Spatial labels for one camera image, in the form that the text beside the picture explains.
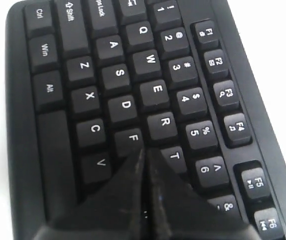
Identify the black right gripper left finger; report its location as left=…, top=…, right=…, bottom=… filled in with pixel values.
left=33, top=147, right=146, bottom=240

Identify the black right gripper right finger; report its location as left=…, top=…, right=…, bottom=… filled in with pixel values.
left=146, top=147, right=261, bottom=240

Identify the black acer keyboard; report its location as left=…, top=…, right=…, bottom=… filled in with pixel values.
left=6, top=0, right=286, bottom=240

